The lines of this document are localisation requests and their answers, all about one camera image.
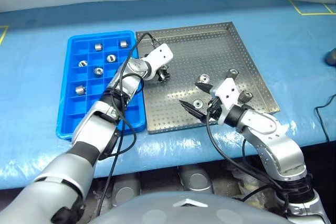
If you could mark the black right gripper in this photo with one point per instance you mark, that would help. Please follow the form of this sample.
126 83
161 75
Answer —
214 109

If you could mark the silver robot torso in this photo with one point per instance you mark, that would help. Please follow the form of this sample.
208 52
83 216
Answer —
157 208

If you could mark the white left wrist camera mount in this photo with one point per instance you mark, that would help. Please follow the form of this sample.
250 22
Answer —
160 55

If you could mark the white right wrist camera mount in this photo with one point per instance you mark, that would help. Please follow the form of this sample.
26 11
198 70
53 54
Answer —
227 91

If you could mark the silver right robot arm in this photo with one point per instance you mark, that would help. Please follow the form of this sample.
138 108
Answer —
278 150

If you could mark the metal roller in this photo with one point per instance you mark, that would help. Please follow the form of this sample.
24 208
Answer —
204 78
111 58
98 71
246 95
82 63
164 75
197 103
79 89
233 72
123 43
98 47

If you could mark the perforated steel tray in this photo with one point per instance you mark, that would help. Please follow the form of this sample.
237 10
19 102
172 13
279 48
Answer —
199 51

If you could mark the dark grey rounded object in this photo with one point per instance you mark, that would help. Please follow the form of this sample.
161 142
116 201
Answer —
331 57

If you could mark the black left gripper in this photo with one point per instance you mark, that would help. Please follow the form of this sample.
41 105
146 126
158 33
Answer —
158 71

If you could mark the blue plastic compartment tray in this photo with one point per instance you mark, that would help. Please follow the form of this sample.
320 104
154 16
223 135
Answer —
78 108

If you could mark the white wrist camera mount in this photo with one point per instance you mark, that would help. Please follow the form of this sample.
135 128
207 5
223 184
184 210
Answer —
227 91
160 55

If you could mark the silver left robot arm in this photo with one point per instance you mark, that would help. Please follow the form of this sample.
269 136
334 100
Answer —
92 127

